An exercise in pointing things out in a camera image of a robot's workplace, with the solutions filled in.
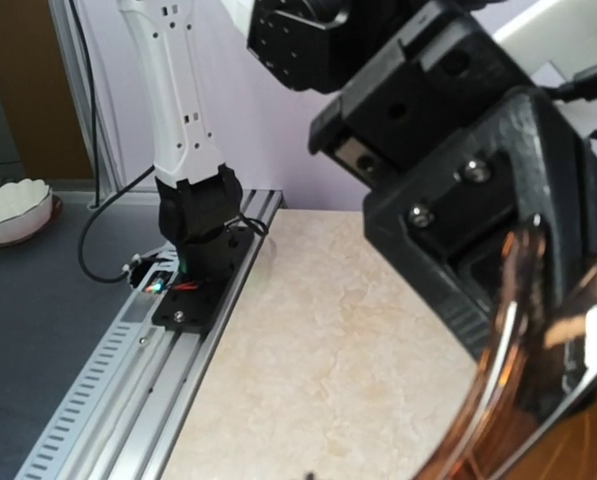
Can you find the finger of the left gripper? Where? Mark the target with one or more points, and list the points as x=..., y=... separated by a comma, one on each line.
x=442, y=225

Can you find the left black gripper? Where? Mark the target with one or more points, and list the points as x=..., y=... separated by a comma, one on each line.
x=436, y=75

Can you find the brown sunglasses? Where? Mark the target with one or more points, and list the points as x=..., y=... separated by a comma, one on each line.
x=531, y=412

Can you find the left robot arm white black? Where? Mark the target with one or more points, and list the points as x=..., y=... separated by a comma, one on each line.
x=305, y=45

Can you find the white bowl on saucer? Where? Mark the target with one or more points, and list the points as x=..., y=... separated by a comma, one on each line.
x=27, y=207

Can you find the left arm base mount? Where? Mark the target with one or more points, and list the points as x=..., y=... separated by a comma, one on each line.
x=206, y=272

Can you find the left aluminium corner post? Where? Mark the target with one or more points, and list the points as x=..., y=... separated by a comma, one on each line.
x=88, y=89

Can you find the aluminium front rail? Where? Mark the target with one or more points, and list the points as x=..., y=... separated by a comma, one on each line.
x=122, y=415

